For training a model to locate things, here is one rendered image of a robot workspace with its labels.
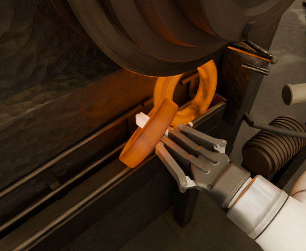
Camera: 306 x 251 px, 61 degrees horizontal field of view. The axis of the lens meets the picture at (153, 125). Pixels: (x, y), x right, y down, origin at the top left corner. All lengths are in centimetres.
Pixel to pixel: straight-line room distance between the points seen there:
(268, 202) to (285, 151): 49
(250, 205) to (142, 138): 20
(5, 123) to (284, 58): 212
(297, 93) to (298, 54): 161
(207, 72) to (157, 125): 24
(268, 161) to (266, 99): 104
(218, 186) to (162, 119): 14
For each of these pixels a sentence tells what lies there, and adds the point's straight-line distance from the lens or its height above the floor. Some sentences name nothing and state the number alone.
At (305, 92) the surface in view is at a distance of 84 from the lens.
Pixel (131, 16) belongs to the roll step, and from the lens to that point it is 32.
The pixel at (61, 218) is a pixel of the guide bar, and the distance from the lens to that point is 54.
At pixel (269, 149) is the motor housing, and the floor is 53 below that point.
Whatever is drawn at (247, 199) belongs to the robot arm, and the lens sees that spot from 43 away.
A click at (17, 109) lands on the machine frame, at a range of 47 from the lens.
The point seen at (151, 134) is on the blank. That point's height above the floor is 83.
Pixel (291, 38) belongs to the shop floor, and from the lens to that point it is 262.
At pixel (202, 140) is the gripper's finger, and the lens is 50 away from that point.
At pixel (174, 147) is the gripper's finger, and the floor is 78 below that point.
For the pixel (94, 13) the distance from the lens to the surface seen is 31.
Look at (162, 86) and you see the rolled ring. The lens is 56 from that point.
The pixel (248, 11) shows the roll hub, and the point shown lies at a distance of 38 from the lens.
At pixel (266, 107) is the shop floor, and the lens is 182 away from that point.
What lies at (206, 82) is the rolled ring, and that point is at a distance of 66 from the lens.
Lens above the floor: 117
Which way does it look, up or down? 48 degrees down
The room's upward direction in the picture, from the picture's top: straight up
